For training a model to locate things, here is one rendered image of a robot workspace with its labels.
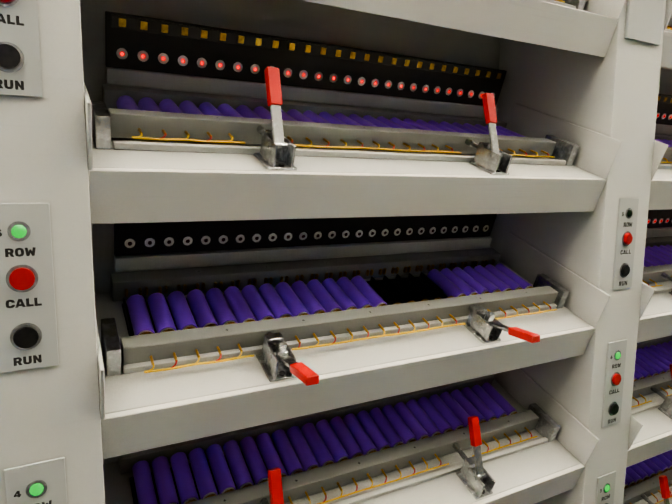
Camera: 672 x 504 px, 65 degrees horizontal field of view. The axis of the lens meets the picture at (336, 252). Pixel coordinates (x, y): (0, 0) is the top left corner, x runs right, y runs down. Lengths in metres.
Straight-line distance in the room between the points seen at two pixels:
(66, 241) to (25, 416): 0.13
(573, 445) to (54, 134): 0.74
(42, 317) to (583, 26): 0.65
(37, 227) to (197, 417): 0.21
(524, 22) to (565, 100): 0.18
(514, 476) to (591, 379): 0.17
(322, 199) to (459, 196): 0.17
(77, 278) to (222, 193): 0.13
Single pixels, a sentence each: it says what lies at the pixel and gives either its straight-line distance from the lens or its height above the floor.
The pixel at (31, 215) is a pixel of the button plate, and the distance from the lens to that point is 0.44.
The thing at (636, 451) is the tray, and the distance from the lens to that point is 0.96.
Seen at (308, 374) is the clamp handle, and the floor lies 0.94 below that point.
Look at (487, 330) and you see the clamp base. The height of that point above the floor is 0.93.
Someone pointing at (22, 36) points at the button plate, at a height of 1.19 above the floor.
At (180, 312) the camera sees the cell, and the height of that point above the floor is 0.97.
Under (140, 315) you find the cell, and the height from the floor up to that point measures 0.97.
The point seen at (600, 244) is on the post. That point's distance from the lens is 0.78.
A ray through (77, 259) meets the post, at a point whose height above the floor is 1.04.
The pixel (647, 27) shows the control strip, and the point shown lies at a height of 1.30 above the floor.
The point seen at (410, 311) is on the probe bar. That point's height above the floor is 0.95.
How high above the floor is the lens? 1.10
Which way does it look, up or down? 7 degrees down
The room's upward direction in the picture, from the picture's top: 1 degrees clockwise
